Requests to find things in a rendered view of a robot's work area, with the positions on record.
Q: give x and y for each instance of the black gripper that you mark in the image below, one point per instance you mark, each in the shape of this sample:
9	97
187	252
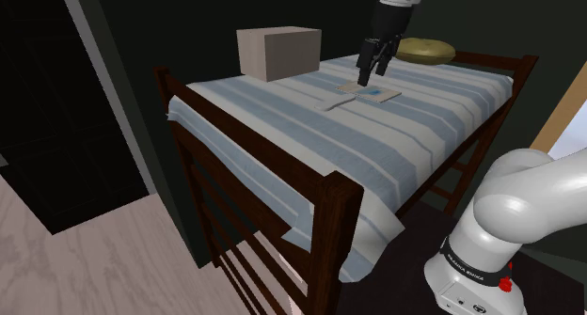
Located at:
389	23

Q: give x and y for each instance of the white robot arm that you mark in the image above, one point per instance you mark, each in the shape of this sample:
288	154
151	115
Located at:
495	222

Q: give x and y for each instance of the beige flat book, blue mark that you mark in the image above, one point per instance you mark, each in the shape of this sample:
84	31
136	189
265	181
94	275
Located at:
380	93

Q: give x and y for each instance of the olive round cushion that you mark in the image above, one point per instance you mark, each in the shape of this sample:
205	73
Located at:
426	50

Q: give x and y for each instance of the white flat spatula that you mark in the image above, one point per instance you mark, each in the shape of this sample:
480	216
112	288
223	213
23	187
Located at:
332	104

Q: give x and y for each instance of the wooden bed with striped cover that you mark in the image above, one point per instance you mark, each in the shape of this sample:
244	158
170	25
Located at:
321	135

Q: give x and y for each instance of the grey-beige cardboard box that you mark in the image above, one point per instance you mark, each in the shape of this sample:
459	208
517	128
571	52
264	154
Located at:
284	53

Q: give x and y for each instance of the dark robot stand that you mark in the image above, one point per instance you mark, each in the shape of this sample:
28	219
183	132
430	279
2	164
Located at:
394	277

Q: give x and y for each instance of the window with tan frame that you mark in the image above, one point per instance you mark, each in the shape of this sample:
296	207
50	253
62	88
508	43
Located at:
557	117

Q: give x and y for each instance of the dark door with grey frame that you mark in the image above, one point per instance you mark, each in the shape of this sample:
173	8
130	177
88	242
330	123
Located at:
41	103

